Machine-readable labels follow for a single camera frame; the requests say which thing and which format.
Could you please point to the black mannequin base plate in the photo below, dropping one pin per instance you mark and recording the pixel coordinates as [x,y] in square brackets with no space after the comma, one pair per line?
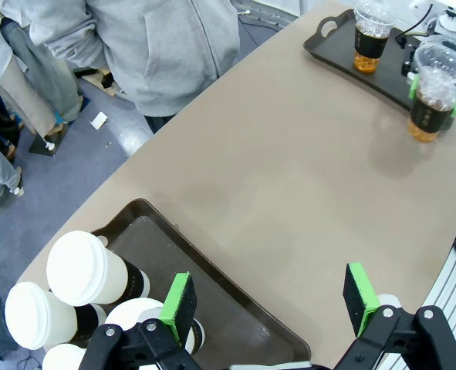
[48,140]

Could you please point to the white card on floor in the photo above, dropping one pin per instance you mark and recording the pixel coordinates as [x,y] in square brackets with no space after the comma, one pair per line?
[98,120]

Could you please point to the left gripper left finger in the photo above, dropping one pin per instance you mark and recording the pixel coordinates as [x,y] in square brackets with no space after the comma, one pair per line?
[177,308]

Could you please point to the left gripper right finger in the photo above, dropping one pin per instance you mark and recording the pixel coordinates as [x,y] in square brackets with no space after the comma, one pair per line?
[360,300]

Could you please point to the person in grey hoodie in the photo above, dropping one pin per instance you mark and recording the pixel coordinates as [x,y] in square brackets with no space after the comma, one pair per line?
[154,50]

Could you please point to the dark brown serving tray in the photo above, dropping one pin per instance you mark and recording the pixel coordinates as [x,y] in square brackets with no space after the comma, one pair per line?
[220,308]
[339,50]

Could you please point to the white paper coffee cup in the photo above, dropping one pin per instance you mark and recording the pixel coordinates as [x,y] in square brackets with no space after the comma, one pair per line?
[85,270]
[131,314]
[61,357]
[38,316]

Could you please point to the clear plastic iced coffee cup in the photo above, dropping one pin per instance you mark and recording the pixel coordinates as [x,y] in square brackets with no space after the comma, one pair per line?
[438,88]
[372,34]

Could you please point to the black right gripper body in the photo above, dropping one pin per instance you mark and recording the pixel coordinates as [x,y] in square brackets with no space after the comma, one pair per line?
[405,41]

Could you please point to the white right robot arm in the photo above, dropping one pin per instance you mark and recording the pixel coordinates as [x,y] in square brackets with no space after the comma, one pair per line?
[449,23]

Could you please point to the brown cardboard sheet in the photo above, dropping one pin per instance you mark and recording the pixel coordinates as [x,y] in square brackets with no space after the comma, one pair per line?
[102,79]

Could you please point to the aluminium frame rails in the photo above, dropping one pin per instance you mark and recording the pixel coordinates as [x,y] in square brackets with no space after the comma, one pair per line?
[449,289]

